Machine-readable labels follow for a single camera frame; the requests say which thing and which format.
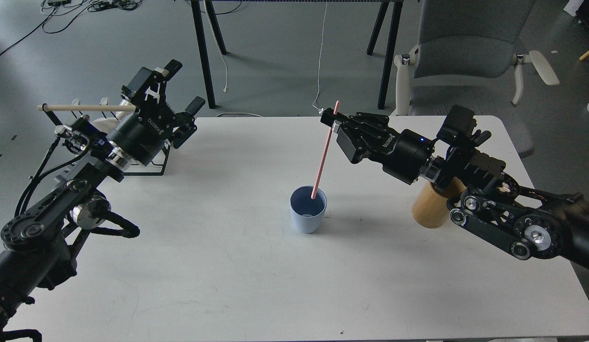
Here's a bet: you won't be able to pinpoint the black table legs left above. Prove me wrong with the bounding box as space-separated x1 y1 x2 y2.
190 0 227 110

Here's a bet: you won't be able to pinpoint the white cable with plug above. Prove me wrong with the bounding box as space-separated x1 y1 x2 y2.
206 0 230 94

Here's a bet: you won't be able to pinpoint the black wire cup rack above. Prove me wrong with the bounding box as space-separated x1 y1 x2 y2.
37 95 196 177

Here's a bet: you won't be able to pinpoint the white hanging cable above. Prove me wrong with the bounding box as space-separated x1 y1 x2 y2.
312 0 342 117

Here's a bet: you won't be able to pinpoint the light blue plastic cup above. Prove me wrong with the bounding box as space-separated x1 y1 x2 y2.
289 185 328 234

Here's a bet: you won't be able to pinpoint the white mug on rack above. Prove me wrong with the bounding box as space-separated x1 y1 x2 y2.
90 118 120 139

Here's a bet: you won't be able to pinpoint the black table legs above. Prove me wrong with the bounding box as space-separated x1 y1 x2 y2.
190 0 227 110
367 0 404 110

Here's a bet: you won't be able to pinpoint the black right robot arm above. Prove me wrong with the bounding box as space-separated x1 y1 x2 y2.
320 105 589 270

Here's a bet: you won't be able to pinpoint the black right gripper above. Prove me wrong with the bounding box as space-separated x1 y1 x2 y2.
320 108 435 185

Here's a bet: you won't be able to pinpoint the grey office chair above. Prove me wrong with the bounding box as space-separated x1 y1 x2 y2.
392 0 560 158

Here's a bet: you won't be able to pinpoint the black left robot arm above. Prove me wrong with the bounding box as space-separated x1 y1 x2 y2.
0 60 205 342

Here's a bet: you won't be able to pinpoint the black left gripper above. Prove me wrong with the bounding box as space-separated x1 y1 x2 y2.
107 60 206 166

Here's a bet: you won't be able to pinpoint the bamboo cylinder holder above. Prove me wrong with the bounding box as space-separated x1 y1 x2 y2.
411 178 464 229

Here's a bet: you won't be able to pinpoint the black floor cables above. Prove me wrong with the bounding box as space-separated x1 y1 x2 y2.
0 0 143 68

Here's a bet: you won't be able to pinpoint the black table legs right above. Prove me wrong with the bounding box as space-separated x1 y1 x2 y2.
367 0 404 110

